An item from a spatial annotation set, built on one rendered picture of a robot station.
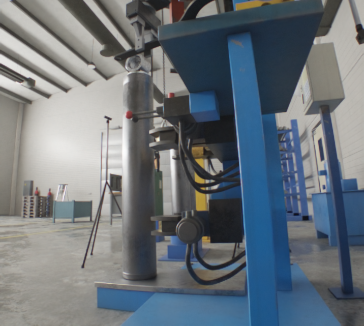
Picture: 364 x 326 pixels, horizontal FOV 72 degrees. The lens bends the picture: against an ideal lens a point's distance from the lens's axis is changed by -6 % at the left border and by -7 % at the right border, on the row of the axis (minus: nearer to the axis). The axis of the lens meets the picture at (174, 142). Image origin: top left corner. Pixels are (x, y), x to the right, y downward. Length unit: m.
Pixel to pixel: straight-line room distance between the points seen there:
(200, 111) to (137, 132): 0.77
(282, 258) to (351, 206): 2.17
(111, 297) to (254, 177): 1.30
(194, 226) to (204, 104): 0.49
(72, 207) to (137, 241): 7.68
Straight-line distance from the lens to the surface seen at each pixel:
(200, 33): 0.72
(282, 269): 1.57
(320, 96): 1.87
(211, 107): 1.02
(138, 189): 1.66
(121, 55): 0.90
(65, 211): 9.46
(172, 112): 1.06
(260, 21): 0.72
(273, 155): 1.55
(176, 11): 2.33
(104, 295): 1.75
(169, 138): 1.43
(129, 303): 1.69
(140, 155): 1.69
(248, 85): 0.67
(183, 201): 2.94
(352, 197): 3.63
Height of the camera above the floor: 0.60
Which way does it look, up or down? 13 degrees up
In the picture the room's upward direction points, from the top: 2 degrees counter-clockwise
